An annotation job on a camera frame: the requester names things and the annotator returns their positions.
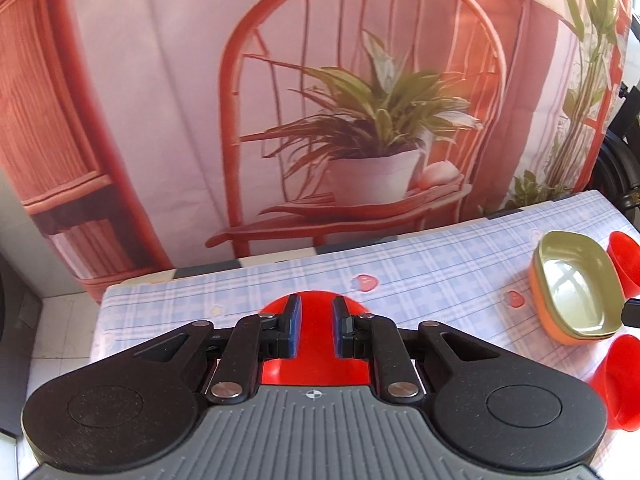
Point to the black tyre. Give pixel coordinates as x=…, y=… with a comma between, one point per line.
x=617, y=170

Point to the orange bowl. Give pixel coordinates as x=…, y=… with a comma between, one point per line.
x=547, y=312

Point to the red plate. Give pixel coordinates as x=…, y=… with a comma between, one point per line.
x=316, y=330

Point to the green bowl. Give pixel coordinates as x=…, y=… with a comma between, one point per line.
x=575, y=285

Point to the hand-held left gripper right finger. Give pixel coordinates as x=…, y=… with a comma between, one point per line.
x=341, y=327

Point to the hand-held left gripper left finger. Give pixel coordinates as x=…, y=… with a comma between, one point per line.
x=293, y=327

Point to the printed chair and plant backdrop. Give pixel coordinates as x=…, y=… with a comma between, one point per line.
x=150, y=110

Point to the red cup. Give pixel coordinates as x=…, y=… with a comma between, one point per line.
x=622, y=385
x=627, y=260

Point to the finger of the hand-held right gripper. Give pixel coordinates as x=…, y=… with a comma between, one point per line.
x=632, y=313

